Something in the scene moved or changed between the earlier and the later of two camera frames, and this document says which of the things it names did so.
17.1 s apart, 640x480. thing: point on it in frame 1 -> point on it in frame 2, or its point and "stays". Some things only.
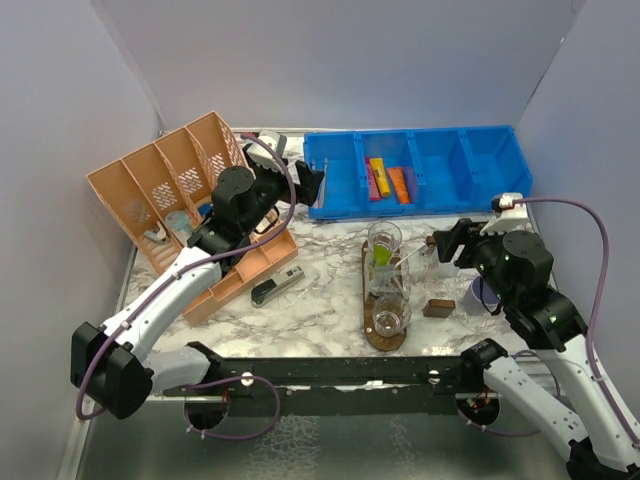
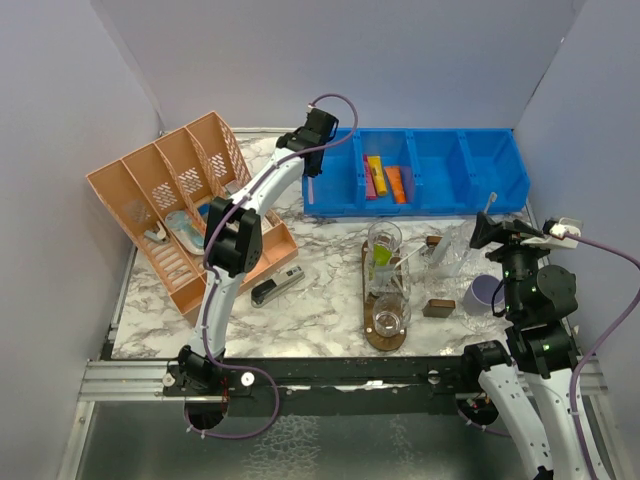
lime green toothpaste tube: (381, 255) stays
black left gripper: (309, 181) -> (314, 170)
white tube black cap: (382, 276) stays
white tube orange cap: (446, 270) stays
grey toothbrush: (397, 284) stays
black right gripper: (465, 231) -> (511, 232)
